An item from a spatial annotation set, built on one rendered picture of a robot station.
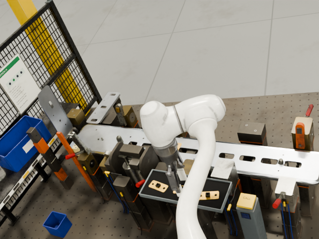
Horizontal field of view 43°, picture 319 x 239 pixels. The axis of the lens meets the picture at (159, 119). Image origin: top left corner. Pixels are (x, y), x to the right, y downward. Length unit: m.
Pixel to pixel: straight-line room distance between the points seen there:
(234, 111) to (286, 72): 1.48
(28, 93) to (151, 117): 1.40
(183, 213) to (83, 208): 1.30
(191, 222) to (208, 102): 0.41
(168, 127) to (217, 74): 2.87
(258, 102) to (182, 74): 1.81
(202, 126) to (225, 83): 2.73
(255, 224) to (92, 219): 1.06
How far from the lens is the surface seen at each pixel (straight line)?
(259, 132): 2.01
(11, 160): 2.37
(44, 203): 2.64
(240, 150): 1.98
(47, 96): 2.36
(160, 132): 1.38
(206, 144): 1.33
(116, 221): 2.31
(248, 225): 1.67
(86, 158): 2.19
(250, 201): 1.59
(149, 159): 1.88
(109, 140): 2.30
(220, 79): 4.13
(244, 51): 4.45
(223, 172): 1.76
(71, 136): 2.11
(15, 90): 2.57
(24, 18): 2.72
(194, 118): 1.36
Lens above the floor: 2.43
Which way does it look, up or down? 39 degrees down
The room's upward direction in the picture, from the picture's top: 22 degrees counter-clockwise
